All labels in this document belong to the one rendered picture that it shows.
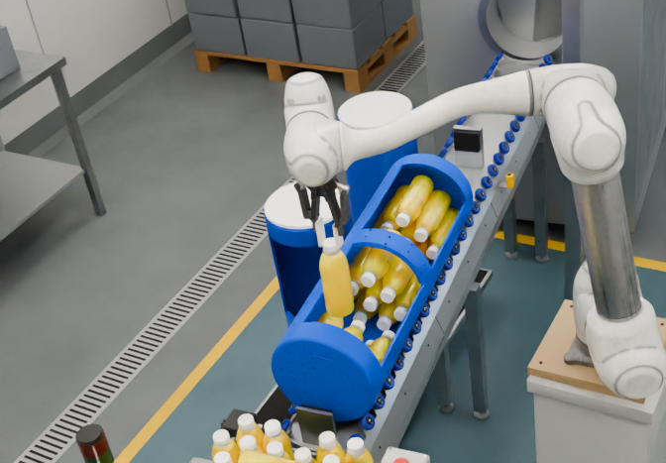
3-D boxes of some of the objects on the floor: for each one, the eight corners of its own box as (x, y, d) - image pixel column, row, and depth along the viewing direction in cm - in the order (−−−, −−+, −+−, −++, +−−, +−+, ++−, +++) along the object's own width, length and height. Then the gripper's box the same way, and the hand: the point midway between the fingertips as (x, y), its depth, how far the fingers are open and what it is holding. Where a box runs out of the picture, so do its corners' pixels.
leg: (549, 256, 464) (547, 136, 428) (546, 264, 459) (543, 143, 424) (537, 255, 466) (533, 135, 431) (533, 262, 462) (529, 142, 426)
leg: (491, 410, 392) (482, 282, 357) (487, 421, 387) (477, 291, 352) (476, 407, 394) (465, 279, 359) (472, 418, 390) (461, 289, 355)
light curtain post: (584, 345, 414) (584, -66, 319) (581, 355, 410) (580, -58, 314) (569, 342, 416) (564, -66, 321) (565, 352, 412) (560, -58, 317)
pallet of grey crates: (417, 35, 671) (398, -151, 604) (360, 92, 616) (333, -104, 550) (263, 19, 727) (231, -153, 661) (198, 70, 672) (156, -111, 606)
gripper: (358, 156, 231) (369, 240, 244) (290, 148, 237) (305, 231, 250) (345, 173, 225) (357, 259, 238) (277, 165, 232) (292, 249, 245)
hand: (329, 233), depth 243 cm, fingers closed on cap, 4 cm apart
